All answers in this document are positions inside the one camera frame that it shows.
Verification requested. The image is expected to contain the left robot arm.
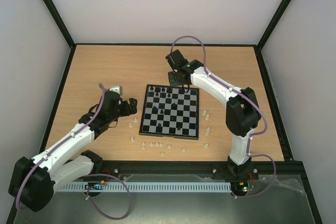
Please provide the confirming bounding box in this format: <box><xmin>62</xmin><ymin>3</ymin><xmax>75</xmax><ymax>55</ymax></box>
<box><xmin>8</xmin><ymin>86</ymin><xmax>138</xmax><ymax>212</ymax></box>

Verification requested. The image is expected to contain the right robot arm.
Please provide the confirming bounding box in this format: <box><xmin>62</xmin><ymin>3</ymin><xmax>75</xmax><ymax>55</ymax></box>
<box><xmin>165</xmin><ymin>50</ymin><xmax>261</xmax><ymax>178</ymax></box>

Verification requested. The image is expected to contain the black white chessboard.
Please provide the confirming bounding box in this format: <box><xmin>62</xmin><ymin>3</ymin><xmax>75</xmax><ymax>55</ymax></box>
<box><xmin>139</xmin><ymin>84</ymin><xmax>200</xmax><ymax>140</ymax></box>

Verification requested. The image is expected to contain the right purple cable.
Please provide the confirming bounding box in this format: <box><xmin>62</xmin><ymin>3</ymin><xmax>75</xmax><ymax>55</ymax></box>
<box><xmin>170</xmin><ymin>35</ymin><xmax>278</xmax><ymax>199</ymax></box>

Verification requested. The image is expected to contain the purple cable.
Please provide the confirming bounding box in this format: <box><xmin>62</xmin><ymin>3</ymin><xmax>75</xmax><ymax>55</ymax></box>
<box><xmin>15</xmin><ymin>83</ymin><xmax>132</xmax><ymax>219</ymax></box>
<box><xmin>170</xmin><ymin>35</ymin><xmax>278</xmax><ymax>199</ymax></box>

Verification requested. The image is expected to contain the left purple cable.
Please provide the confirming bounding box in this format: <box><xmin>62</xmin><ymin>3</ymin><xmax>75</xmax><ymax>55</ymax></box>
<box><xmin>15</xmin><ymin>83</ymin><xmax>132</xmax><ymax>219</ymax></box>

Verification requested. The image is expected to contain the black aluminium frame rail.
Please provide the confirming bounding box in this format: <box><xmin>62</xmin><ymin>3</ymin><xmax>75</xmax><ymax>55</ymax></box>
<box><xmin>102</xmin><ymin>161</ymin><xmax>307</xmax><ymax>181</ymax></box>

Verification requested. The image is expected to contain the light blue cable duct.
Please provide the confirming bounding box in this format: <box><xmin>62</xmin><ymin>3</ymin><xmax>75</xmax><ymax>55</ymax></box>
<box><xmin>59</xmin><ymin>182</ymin><xmax>232</xmax><ymax>193</ymax></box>

